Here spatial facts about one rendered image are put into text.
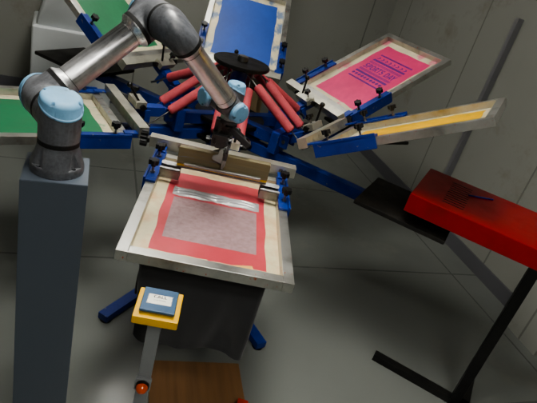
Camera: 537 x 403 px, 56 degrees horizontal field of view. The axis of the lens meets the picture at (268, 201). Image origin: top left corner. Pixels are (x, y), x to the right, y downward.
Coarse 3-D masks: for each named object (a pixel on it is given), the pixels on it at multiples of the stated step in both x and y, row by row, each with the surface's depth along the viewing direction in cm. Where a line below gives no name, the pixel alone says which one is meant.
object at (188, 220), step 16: (192, 176) 223; (208, 192) 214; (160, 208) 193; (176, 208) 196; (192, 208) 199; (208, 208) 202; (160, 224) 184; (176, 224) 186; (192, 224) 189; (208, 224) 192; (160, 240) 175; (176, 240) 177; (192, 240) 180; (208, 240) 182; (192, 256) 172
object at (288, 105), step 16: (160, 80) 297; (176, 80) 291; (192, 80) 271; (272, 80) 283; (176, 96) 270; (192, 96) 261; (272, 96) 277; (288, 96) 294; (176, 112) 261; (272, 112) 266; (288, 112) 275; (240, 128) 253; (288, 128) 265
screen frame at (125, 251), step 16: (176, 160) 226; (144, 192) 193; (144, 208) 184; (128, 224) 172; (128, 240) 164; (288, 240) 190; (128, 256) 160; (144, 256) 160; (160, 256) 161; (176, 256) 163; (288, 256) 180; (192, 272) 163; (208, 272) 163; (224, 272) 164; (240, 272) 165; (256, 272) 167; (288, 272) 172; (272, 288) 167; (288, 288) 167
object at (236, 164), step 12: (180, 156) 208; (192, 156) 208; (204, 156) 208; (228, 156) 208; (216, 168) 210; (228, 168) 210; (240, 168) 210; (252, 168) 210; (264, 168) 210; (264, 180) 213
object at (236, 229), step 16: (224, 192) 217; (240, 192) 221; (256, 192) 225; (224, 208) 205; (240, 208) 209; (224, 224) 195; (240, 224) 198; (256, 224) 201; (224, 240) 185; (240, 240) 188; (256, 240) 191; (208, 256) 174; (224, 256) 176; (240, 256) 179; (256, 256) 181
